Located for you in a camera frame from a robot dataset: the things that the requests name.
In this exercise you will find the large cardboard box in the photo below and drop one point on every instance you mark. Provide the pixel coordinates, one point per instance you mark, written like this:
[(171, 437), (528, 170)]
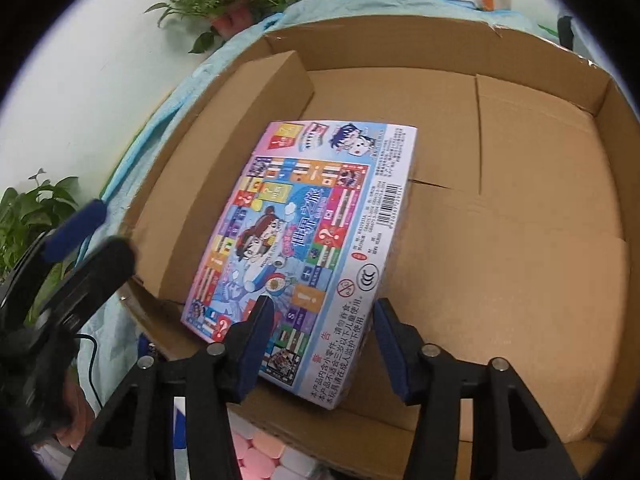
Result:
[(500, 260)]

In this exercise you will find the colourful board game box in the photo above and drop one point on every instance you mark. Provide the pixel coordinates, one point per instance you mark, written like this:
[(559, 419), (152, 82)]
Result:
[(300, 220)]

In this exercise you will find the pastel puzzle cube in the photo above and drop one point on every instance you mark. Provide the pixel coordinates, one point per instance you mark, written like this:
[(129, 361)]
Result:
[(260, 460)]

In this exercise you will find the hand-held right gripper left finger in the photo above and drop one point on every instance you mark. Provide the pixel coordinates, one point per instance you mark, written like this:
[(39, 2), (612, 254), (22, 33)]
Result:
[(250, 355)]

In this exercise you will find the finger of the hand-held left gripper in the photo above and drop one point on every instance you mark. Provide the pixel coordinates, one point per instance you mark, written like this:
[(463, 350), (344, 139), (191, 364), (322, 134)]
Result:
[(107, 270), (75, 227)]

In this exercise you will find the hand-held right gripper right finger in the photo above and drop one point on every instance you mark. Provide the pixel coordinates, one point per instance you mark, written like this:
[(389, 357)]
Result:
[(392, 355)]

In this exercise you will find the large-leaf green potted plant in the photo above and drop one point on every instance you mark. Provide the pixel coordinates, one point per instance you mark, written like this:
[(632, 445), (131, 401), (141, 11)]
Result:
[(25, 220)]

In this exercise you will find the light blue blanket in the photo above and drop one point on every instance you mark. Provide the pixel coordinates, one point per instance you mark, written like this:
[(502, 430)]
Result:
[(150, 125)]

